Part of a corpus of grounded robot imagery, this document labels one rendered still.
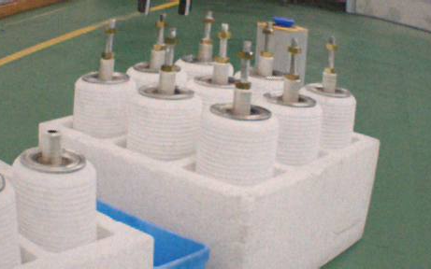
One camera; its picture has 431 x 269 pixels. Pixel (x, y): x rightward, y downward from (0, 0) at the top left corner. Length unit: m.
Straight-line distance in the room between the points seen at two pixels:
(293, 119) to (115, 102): 0.24
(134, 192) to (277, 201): 0.19
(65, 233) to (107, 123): 0.39
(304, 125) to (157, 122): 0.19
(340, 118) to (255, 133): 0.24
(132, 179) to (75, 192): 0.30
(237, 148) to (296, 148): 0.13
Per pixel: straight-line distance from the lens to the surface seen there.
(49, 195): 0.67
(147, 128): 0.98
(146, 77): 1.13
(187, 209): 0.92
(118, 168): 0.98
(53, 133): 0.70
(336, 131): 1.11
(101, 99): 1.04
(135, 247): 0.72
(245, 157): 0.91
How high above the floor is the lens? 0.47
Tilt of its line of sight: 16 degrees down
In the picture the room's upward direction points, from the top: 5 degrees clockwise
